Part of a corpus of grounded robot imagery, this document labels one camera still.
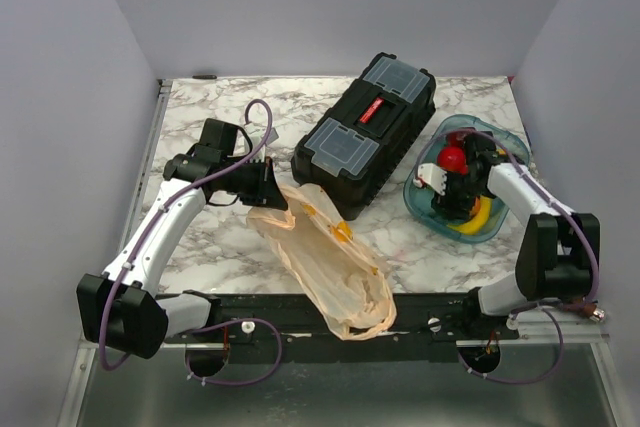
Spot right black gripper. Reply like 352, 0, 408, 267
431, 167, 487, 220

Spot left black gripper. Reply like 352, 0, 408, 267
222, 156, 289, 210

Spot red fake apple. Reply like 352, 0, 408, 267
436, 146, 468, 174

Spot peach plastic bag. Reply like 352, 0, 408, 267
246, 184, 397, 341

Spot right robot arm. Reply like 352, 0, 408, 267
414, 129, 600, 339

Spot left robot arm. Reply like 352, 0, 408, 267
76, 119, 288, 359

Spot yellow fake banana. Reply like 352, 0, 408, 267
448, 196, 492, 235

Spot dark red fake plum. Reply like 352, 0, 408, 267
446, 131, 467, 148

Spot blue transparent fruit tray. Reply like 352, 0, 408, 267
404, 114, 530, 244

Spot black plastic toolbox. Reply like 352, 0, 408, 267
291, 52, 436, 220

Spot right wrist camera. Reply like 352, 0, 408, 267
413, 163, 448, 196

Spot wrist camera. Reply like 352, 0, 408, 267
413, 163, 448, 196
246, 124, 279, 162

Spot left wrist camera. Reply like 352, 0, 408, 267
246, 124, 279, 162

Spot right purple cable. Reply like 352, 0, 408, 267
413, 128, 609, 323

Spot purple cable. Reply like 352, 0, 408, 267
413, 128, 609, 323
97, 98, 274, 372

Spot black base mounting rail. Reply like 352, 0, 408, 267
188, 291, 518, 365

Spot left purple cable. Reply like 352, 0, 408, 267
97, 98, 274, 372

